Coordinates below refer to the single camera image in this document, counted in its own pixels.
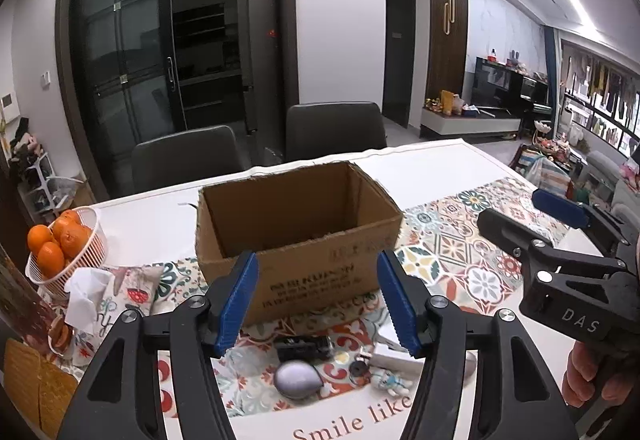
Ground brown wafer packet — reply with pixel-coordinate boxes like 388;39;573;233
1;337;79;439

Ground black clip device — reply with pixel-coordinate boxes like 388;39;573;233
274;334;334;362

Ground black television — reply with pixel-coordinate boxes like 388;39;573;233
472;56;525;108

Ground white tissue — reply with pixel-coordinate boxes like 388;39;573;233
64;267;114;336

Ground person's right hand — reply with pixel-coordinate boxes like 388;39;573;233
561;337;640;408

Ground striped colourful cloth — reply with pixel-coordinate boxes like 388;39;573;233
514;144;572;197

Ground grey sofa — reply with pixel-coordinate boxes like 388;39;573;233
584;149;640;222

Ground dark glass sliding door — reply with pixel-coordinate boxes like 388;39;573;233
55;0;177;202

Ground stuffed toys pile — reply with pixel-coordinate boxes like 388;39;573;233
7;117;49;172

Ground grey oval object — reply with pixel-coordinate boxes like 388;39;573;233
273;361;327;400

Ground colourful patterned table mat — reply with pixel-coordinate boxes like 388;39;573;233
107;175;571;421

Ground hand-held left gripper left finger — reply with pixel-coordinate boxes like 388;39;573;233
56;250;261;440

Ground row of hanging clothes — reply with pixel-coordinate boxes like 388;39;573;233
561;44;640;143

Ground silver rounded object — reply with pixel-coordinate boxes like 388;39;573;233
462;350;482;382

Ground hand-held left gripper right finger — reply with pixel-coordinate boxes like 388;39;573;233
376;249;581;440

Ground small black round cap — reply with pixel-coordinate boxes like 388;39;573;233
350;352;374;379

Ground floral fabric tissue cover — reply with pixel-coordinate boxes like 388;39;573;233
70;264;166;367

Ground brown cardboard box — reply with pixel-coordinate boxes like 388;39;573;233
194;160;405;327

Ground small white box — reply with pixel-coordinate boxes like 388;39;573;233
371;315;426;371

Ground white television cabinet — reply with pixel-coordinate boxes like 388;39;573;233
420;106;524;142

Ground white storage rack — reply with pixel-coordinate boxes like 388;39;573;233
10;151;84;222

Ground dark grey dining chair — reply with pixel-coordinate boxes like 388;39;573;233
131;125;252;196
286;102;389;164

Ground orange fruit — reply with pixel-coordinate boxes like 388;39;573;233
28;225;54;254
52;210;82;242
60;224;94;259
37;241;66;279

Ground dark wooden slatted door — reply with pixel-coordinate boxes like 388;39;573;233
427;0;470;97

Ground small white astronaut figurine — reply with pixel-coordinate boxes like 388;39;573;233
370;366;415;394

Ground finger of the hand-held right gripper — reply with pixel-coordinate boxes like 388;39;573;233
476;207;623;293
531;189;632;253

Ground white plastic basket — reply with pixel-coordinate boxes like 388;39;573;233
25;206;107;297

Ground yellow paper bag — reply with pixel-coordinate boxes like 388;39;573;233
439;90;464;115

